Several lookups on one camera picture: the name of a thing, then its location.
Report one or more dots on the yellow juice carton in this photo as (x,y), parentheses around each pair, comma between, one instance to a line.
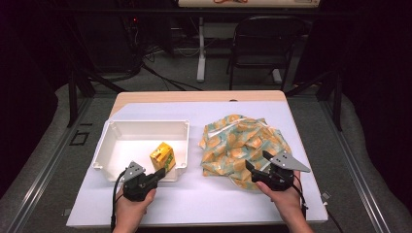
(162,157)

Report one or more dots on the orange patterned cloth bag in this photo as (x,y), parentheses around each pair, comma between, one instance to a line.
(233,142)

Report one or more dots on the person's left hand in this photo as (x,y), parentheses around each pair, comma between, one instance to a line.
(131,212)

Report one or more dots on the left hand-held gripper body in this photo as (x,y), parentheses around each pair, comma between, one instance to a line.
(137,187)

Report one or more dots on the person's right hand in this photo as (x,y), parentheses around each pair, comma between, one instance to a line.
(286,200)

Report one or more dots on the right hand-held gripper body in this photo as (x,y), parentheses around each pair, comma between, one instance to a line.
(285,161)

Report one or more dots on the small grey bracket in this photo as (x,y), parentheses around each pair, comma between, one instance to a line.
(66,212)
(326,195)

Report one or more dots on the white plastic box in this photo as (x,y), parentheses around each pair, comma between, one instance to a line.
(129,145)

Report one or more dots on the white table cover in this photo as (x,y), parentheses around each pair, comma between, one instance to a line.
(194,200)

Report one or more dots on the white desk leg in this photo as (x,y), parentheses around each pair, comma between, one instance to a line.
(277,76)
(201,51)

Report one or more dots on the black metal stand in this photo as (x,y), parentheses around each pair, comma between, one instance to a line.
(338,97)
(73,97)

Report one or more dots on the black folding chair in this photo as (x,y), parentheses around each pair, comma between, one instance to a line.
(264,39)

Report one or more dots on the aluminium floor rail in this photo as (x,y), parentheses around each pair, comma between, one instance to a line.
(356,174)
(42,168)

